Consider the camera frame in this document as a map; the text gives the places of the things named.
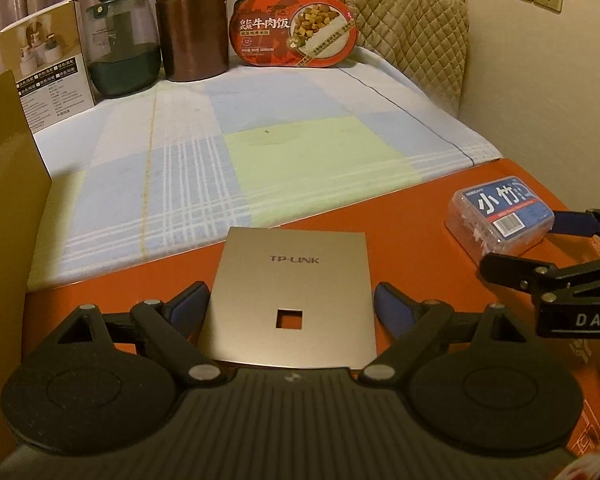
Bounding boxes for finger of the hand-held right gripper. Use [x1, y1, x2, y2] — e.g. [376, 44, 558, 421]
[550, 202, 600, 248]
[481, 252, 600, 306]

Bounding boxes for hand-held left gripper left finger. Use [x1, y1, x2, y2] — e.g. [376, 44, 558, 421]
[45, 281, 220, 381]

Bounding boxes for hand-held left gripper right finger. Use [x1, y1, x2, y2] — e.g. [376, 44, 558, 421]
[360, 283, 538, 382]

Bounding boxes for clear toothpick box blue label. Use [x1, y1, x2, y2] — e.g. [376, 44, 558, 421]
[444, 175, 555, 261]

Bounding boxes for gold square wall panel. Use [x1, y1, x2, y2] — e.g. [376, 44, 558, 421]
[196, 226, 378, 368]

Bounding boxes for brown cardboard box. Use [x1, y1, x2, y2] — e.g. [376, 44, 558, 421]
[0, 69, 53, 466]

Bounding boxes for pale checked cloth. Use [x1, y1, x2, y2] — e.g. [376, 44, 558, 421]
[27, 47, 503, 291]

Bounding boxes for chair with quilted beige cover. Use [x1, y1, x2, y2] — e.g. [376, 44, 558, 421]
[330, 0, 470, 121]

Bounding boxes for green glass jar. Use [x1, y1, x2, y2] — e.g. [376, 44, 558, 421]
[86, 0, 162, 100]

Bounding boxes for brown metal canister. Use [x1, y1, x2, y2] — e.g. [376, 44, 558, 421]
[154, 0, 230, 82]

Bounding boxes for white product box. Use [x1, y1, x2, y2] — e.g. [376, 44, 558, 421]
[0, 0, 97, 133]

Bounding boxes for red instant meal box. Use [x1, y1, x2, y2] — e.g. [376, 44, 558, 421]
[228, 0, 359, 70]

